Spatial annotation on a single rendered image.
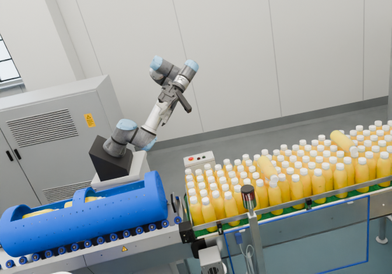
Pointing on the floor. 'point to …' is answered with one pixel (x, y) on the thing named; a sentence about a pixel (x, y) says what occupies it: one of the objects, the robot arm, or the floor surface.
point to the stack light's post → (256, 243)
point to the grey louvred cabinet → (53, 140)
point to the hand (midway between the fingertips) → (161, 122)
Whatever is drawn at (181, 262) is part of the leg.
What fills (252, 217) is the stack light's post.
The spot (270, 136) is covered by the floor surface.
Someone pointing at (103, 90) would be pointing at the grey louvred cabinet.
